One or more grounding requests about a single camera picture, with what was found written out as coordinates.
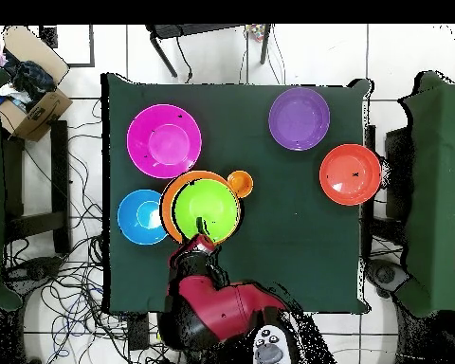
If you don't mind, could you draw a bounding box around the green bowl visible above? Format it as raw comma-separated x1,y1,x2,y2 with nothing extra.
173,178,241,245

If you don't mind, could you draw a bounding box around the large orange bowl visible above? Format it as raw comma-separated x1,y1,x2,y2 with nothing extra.
160,170,244,250

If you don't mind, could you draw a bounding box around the large red-orange bowl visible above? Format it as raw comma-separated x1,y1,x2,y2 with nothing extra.
318,143,382,207

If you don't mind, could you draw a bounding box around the orange cup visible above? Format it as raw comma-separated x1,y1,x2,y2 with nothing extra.
227,170,254,199

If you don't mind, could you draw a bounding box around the blue round bowl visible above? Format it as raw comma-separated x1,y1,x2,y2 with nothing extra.
117,189,169,246

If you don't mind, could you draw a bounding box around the pink bowl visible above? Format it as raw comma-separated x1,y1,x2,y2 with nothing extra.
126,103,203,179

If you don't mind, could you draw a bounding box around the dark green table cloth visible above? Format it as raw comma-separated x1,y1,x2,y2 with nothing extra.
100,73,372,315

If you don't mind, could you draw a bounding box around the black power adapter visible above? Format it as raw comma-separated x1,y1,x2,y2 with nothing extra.
127,312,150,351

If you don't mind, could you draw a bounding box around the purple bowl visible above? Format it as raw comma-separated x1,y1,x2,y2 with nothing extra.
268,86,331,152

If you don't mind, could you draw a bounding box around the black bench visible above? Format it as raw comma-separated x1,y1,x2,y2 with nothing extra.
1,119,72,254

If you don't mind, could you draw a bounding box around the cardboard box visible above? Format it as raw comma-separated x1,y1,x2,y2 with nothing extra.
0,25,74,142

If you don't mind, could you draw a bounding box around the black chair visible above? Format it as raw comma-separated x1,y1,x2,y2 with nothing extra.
361,124,415,263

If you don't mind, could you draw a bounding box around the dark clothes pile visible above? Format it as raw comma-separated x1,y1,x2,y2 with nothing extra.
0,48,57,112

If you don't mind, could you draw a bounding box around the tangle of floor cables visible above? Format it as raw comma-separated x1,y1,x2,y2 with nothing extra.
1,98,175,364

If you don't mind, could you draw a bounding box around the black pedestal foot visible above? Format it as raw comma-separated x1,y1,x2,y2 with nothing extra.
4,255,64,294
364,257,411,300

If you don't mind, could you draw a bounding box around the black metal frame table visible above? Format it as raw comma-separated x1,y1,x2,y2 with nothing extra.
145,24,273,80

